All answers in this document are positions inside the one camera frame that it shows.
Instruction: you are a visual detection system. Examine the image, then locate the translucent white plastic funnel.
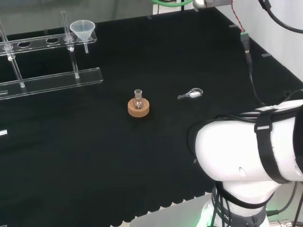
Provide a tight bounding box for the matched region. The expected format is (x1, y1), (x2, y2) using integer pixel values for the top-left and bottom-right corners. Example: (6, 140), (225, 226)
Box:
(69, 20), (96, 54)

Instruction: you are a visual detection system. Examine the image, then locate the glass weighing funnel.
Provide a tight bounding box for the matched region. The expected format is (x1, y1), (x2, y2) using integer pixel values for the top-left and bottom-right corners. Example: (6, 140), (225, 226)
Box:
(177, 87), (204, 100)

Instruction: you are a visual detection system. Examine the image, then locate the clear acrylic funnel stand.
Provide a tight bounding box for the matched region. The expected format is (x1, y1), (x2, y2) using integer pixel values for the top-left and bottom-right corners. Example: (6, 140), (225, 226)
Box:
(0, 10), (104, 100)

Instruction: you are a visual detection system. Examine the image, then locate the small glass round-bottom flask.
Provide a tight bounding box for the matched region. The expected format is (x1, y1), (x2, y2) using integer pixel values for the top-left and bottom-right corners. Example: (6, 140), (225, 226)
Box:
(132, 89), (145, 110)

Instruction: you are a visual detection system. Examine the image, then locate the pale board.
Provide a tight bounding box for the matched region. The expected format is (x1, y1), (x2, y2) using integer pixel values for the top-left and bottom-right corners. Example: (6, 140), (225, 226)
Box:
(110, 192), (214, 227)

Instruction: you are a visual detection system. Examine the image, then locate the brown cork ring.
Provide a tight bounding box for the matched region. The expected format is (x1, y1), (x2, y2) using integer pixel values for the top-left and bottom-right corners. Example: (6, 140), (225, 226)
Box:
(127, 97), (150, 118)

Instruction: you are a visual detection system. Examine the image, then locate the black cable with green connector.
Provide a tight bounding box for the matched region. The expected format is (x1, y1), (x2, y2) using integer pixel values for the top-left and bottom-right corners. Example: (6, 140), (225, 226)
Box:
(240, 32), (303, 107)

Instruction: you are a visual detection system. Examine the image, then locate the silver metal bracket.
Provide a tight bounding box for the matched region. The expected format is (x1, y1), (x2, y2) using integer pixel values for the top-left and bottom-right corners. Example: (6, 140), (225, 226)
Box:
(193, 0), (234, 8)

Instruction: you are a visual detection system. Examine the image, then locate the red twisted wire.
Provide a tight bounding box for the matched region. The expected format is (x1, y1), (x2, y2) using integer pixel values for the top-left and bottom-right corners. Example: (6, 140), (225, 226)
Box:
(230, 0), (246, 33)

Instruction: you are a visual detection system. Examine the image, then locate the thick black cable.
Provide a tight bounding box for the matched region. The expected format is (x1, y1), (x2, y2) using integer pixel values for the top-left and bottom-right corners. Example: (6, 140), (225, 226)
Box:
(258, 0), (303, 34)

